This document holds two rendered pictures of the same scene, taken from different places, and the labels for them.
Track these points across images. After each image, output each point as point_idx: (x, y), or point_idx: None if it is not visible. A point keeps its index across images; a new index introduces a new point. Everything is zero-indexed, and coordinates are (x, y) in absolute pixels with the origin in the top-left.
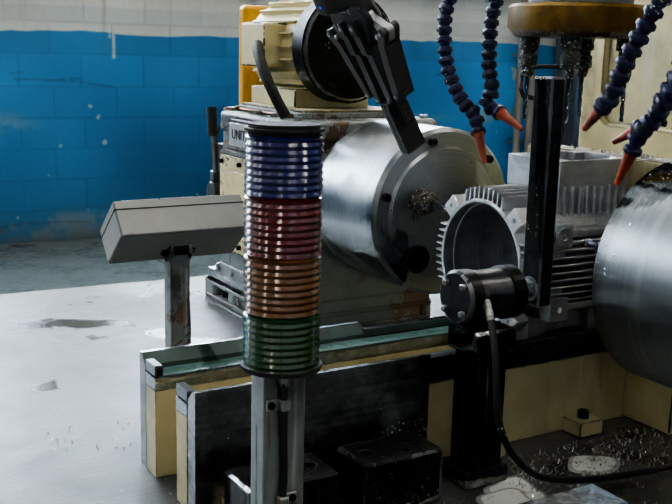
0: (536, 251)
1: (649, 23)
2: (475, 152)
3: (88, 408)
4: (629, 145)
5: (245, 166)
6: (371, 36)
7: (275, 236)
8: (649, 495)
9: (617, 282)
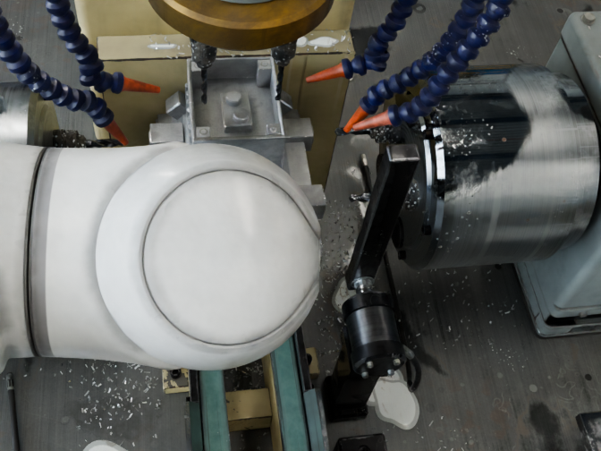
0: (376, 263)
1: (478, 51)
2: (41, 105)
3: None
4: (371, 106)
5: None
6: None
7: None
8: (411, 296)
9: (461, 251)
